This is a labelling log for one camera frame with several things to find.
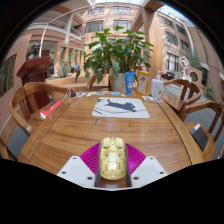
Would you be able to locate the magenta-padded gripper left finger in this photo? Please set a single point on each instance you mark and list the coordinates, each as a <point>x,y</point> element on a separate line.
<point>75,170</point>

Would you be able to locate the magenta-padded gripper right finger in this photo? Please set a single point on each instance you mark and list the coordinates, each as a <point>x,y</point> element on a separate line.
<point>148,170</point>

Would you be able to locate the yellow computer mouse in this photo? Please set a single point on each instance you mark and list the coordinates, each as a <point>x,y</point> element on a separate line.
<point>112,160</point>

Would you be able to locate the white mouse pad, dark print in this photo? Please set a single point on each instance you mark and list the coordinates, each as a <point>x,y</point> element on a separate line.
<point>133,113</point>

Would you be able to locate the black notebook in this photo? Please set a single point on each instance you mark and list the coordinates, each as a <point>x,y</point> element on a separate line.
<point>200,137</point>

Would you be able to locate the wooden round-back chair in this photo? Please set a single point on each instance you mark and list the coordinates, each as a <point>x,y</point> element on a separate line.
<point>4,151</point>
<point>171,101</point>
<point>16,116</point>
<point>210,151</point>
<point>90,81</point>

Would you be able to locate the red and white packet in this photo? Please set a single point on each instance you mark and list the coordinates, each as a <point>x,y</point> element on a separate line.
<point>50,110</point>

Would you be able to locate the small white wrapper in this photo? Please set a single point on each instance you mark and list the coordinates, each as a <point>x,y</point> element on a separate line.
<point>148,98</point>

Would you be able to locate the white pump bottle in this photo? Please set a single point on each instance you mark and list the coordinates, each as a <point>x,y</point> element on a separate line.
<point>156,88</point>

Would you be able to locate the yellow bottle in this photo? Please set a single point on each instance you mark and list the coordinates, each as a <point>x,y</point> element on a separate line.
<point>143,82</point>

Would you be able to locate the blue tube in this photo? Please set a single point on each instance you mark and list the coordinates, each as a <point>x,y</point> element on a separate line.
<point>130,83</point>

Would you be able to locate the yellow flowering plant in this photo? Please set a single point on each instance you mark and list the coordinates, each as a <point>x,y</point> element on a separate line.
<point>210,91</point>

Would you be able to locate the white abstract sculpture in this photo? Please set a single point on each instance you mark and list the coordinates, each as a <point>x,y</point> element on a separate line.
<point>184,65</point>

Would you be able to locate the green plant in white pot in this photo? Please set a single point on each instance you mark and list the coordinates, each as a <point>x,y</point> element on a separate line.
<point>116,53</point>

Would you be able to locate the dark bust statue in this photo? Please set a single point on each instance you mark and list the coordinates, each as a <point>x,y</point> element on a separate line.
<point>34,51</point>

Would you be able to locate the dark red wooden pedestal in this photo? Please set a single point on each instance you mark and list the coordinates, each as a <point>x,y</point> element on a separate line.
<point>33,71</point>

